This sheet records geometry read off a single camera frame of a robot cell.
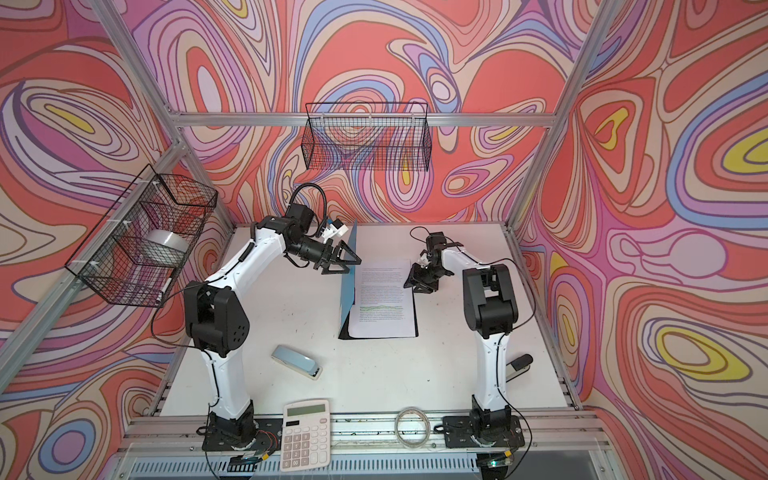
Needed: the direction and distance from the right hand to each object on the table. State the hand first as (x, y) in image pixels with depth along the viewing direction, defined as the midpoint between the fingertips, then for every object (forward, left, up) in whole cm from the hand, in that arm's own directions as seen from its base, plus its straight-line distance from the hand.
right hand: (412, 291), depth 100 cm
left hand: (-4, +17, +22) cm, 28 cm away
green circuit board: (-46, +44, 0) cm, 64 cm away
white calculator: (-41, +30, +2) cm, 51 cm away
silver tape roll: (-2, +63, +32) cm, 71 cm away
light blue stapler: (-23, +35, +2) cm, 42 cm away
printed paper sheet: (-5, +10, 0) cm, 11 cm away
